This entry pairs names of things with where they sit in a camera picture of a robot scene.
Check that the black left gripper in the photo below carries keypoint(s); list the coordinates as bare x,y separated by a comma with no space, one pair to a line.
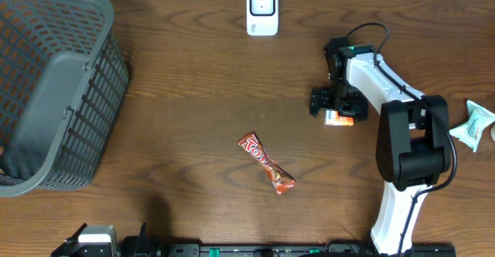
141,248

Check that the red Top snack bar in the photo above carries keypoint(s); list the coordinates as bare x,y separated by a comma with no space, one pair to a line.
281,180

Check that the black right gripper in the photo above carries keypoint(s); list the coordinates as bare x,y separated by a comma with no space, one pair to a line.
356,107

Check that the grey plastic shopping basket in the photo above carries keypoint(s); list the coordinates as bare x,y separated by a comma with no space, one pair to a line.
63,81

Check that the white barcode scanner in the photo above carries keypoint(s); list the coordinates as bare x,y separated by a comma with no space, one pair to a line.
262,17

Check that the orange white snack packet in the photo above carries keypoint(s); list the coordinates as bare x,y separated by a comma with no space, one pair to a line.
332,118

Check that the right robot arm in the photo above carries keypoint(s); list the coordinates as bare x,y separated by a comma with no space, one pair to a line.
413,148

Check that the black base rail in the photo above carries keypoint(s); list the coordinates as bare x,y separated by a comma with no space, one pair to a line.
333,249

